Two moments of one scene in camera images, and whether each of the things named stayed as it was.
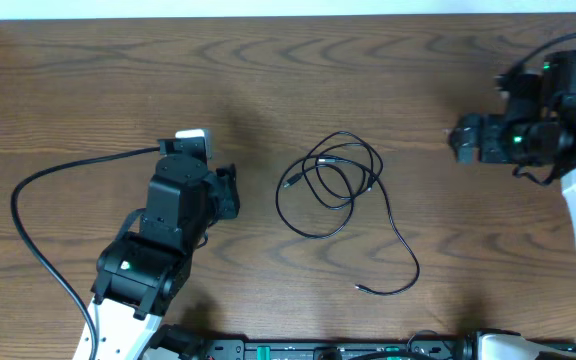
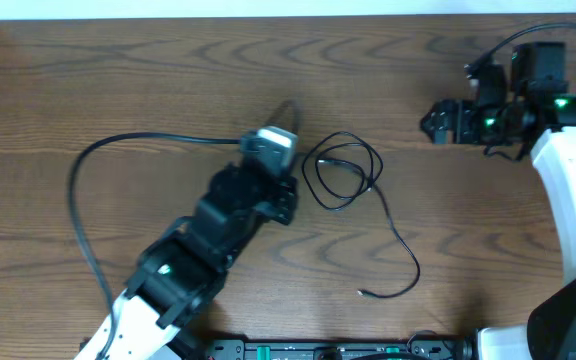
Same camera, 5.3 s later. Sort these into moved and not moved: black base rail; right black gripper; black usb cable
Moved: black usb cable; right black gripper
Not moved: black base rail
